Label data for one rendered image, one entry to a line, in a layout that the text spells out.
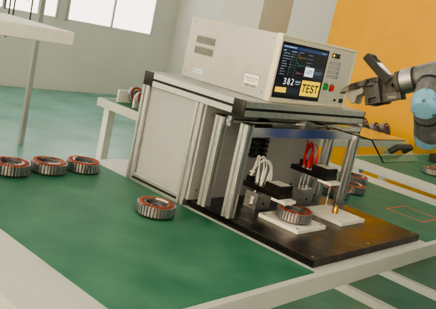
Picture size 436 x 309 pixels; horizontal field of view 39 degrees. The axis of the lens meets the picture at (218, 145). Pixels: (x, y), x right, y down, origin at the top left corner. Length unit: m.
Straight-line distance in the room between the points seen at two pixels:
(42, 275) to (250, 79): 0.92
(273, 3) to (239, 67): 4.07
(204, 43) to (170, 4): 7.94
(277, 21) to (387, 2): 1.05
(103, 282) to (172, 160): 0.72
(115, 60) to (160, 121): 7.46
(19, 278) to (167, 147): 0.83
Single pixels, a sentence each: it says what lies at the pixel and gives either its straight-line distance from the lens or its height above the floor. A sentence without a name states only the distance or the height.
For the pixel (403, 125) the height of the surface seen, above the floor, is 0.83.
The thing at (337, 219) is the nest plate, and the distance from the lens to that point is 2.03.
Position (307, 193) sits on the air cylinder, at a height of 0.81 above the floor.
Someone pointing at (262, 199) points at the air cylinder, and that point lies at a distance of 1.95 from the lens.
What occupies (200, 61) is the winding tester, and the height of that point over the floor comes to 1.18.
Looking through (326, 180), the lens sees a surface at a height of 0.88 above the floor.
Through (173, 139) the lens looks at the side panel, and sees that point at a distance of 1.93.
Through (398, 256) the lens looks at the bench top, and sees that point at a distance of 1.98.
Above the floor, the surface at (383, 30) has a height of 1.58.
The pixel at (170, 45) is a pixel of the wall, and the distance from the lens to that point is 10.08.
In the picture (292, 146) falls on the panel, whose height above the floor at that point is 0.94.
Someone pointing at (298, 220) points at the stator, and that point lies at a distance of 1.84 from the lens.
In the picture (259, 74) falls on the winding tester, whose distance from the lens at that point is 1.87.
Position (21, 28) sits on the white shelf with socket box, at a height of 1.19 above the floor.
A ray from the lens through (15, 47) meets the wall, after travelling 8.51.
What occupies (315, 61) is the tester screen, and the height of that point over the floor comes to 1.26.
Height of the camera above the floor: 1.29
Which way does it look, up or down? 10 degrees down
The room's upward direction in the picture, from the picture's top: 12 degrees clockwise
